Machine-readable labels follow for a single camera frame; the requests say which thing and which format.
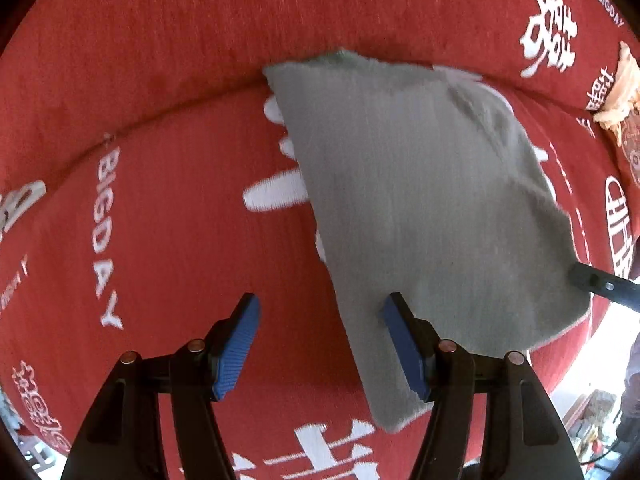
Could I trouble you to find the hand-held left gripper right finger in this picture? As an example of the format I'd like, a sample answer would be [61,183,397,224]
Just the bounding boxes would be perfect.
[379,291,586,480]

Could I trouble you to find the orange cream crumpled cloth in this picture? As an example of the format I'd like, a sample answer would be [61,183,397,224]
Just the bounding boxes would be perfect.
[592,41,640,147]

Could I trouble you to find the red printed sofa cover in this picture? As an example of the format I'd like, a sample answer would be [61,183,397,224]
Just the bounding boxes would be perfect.
[0,0,640,480]

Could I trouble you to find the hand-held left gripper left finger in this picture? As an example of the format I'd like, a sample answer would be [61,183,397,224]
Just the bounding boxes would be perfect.
[60,292,262,480]

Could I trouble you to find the grey small cloth garment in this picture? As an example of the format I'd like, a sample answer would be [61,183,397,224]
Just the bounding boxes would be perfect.
[262,47,592,436]

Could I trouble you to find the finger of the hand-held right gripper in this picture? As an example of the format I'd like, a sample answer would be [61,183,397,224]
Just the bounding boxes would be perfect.
[569,261,640,312]

